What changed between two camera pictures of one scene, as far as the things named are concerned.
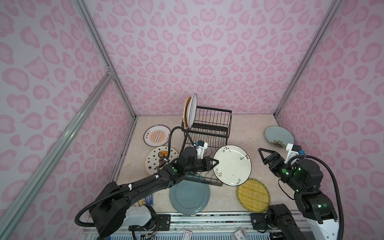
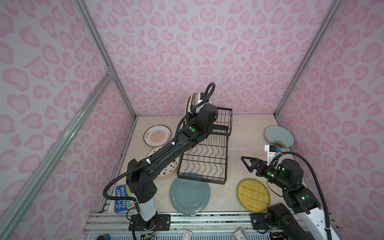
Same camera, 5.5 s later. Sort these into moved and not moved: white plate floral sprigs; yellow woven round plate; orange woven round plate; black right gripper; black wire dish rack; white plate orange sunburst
Moved: white plate floral sprigs; black right gripper
Not moved: white plate orange sunburst; orange woven round plate; black wire dish rack; yellow woven round plate
